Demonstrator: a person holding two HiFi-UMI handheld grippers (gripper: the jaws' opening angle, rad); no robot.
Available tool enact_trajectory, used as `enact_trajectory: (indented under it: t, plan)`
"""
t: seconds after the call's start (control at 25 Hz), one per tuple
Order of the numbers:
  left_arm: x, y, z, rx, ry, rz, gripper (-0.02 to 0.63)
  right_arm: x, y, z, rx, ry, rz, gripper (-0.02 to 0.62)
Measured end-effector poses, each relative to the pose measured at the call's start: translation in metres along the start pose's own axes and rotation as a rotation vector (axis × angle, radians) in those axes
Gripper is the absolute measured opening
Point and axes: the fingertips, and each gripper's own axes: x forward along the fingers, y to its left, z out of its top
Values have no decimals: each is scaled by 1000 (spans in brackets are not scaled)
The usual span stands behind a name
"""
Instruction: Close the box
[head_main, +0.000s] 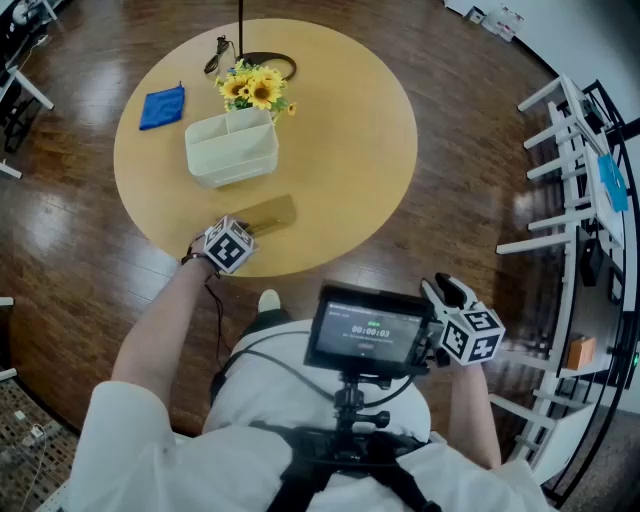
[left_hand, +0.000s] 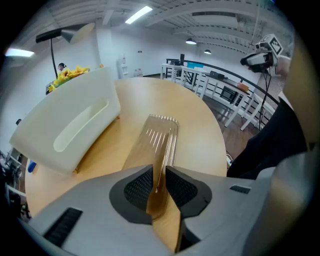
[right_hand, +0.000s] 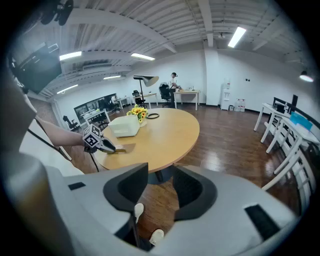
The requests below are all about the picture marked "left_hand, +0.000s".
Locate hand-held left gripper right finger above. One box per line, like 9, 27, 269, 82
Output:
164, 149, 316, 256

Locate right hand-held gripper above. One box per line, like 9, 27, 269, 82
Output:
239, 33, 285, 74

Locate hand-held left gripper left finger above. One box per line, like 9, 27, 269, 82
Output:
18, 164, 181, 256

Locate white plastic bin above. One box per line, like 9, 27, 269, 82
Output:
9, 66, 122, 176

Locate person's right forearm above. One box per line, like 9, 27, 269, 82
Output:
276, 55, 293, 77

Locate person's left hand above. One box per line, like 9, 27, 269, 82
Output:
284, 41, 319, 151

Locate black metal railing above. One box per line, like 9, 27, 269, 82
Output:
183, 59, 280, 131

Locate white table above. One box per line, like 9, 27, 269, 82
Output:
201, 74, 251, 128
160, 63, 186, 84
179, 66, 209, 98

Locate dark flat device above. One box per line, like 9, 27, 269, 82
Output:
209, 70, 226, 80

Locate person's white shirt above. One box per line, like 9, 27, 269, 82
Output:
278, 91, 295, 111

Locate round wooden table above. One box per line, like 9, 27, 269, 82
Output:
24, 76, 228, 218

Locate person's black trousers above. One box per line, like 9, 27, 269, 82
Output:
226, 97, 309, 180

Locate fluorescent ceiling light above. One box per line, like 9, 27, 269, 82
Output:
124, 5, 154, 25
4, 48, 35, 58

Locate white water dispenser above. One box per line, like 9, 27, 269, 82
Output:
116, 53, 130, 80

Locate yellow sunflower bouquet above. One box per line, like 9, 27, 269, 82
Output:
47, 65, 90, 93

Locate black floor lamp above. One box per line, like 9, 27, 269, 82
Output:
35, 22, 96, 79

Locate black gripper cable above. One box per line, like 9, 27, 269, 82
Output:
258, 67, 273, 131

